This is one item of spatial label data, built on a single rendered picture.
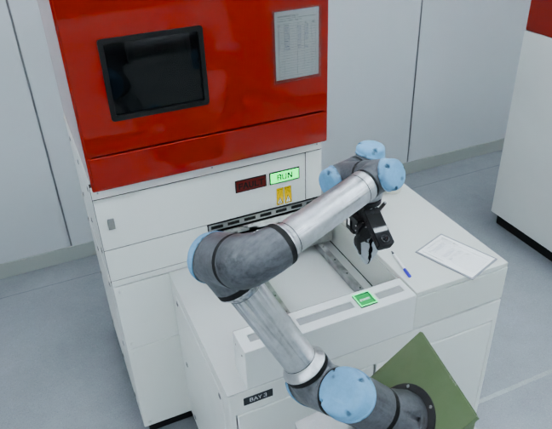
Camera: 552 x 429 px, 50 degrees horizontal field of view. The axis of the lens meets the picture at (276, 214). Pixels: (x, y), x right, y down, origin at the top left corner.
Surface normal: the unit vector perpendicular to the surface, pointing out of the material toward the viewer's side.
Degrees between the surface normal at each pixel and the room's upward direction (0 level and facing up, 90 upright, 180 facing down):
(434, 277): 0
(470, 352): 90
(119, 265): 90
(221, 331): 0
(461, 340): 90
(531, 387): 0
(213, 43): 90
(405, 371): 45
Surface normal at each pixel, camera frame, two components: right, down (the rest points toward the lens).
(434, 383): -0.71, -0.49
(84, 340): -0.04, -0.85
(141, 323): 0.40, 0.48
